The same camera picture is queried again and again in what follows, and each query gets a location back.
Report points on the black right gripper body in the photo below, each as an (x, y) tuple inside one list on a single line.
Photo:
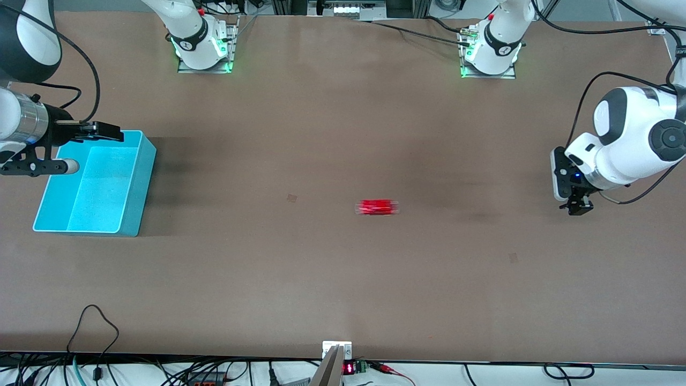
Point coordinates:
[(58, 130)]

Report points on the red beetle toy car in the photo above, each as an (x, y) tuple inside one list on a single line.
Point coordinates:
[(378, 207)]

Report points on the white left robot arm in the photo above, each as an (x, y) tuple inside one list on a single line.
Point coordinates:
[(627, 139)]

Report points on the blue plastic box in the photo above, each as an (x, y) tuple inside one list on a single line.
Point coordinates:
[(102, 187)]

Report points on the orange connector box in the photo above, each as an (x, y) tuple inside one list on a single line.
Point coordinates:
[(206, 378)]

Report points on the red clip lead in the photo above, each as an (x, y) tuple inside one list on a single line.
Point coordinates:
[(394, 371)]

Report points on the green terminal block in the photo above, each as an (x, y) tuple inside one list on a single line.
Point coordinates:
[(360, 366)]

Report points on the lit control device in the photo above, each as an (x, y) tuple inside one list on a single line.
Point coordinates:
[(345, 8)]

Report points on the red digit display module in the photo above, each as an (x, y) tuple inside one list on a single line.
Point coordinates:
[(348, 368)]

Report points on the grey metal bar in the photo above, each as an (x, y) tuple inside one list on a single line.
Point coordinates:
[(328, 370)]

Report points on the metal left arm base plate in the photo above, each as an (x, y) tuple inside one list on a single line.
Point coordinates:
[(509, 74)]

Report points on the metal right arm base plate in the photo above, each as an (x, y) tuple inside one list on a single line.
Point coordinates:
[(233, 43)]

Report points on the aluminium frame corner bracket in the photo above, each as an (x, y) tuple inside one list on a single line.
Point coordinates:
[(655, 28)]

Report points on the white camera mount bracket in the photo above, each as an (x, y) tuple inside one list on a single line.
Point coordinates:
[(336, 347)]

